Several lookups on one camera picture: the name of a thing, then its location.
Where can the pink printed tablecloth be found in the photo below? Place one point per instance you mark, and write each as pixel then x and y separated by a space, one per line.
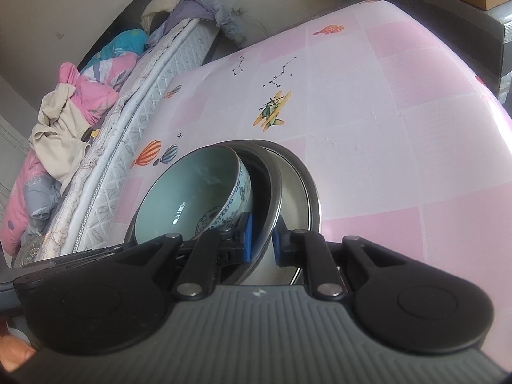
pixel 380 128

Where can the steel bowl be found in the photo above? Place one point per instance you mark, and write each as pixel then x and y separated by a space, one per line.
pixel 279 198
pixel 262 192

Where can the blue-grey garment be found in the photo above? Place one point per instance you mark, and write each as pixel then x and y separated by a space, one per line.
pixel 228 20

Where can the lavender sheet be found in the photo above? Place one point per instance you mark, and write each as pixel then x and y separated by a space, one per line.
pixel 188 12

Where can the teal ceramic bowl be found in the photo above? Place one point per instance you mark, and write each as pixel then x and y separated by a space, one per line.
pixel 188 196

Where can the person's right hand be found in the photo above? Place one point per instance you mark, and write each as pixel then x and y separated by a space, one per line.
pixel 16 352

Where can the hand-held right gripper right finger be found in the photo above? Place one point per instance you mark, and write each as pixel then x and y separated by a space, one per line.
pixel 280 244

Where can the dark grey box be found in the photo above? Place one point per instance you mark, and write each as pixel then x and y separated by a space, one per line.
pixel 480 40

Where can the white quilted mattress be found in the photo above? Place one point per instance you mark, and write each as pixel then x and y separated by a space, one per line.
pixel 180 60

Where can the pile of clothes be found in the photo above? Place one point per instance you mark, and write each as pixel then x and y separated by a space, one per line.
pixel 92 88

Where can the cream cloth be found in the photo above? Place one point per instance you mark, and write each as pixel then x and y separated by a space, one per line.
pixel 164 4

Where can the green leaf pattern cloth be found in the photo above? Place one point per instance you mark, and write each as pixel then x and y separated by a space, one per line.
pixel 32 250

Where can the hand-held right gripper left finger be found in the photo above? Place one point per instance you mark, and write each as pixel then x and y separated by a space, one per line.
pixel 248 240

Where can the beige garment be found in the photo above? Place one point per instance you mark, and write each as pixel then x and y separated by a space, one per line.
pixel 60 136

